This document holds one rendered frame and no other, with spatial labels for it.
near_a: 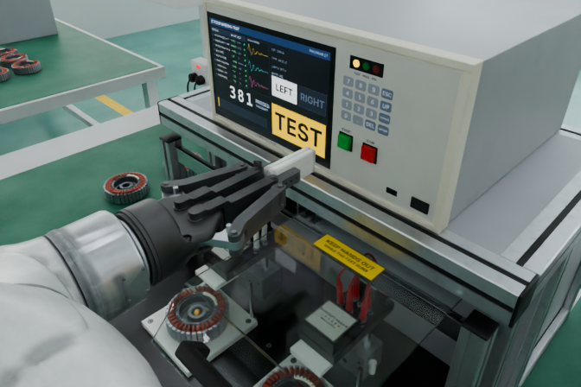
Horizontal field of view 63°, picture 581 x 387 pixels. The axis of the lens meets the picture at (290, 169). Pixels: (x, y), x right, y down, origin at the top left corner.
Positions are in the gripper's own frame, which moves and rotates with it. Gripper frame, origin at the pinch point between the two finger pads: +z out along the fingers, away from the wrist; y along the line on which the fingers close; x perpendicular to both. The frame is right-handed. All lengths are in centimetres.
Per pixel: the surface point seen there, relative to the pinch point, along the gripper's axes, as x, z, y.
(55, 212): -43, -7, -77
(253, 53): 7.5, 9.7, -17.4
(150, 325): -40.0, -9.8, -25.8
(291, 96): 3.3, 9.7, -9.7
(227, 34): 9.0, 9.7, -23.1
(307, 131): -1.0, 9.7, -6.6
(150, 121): -43, 38, -107
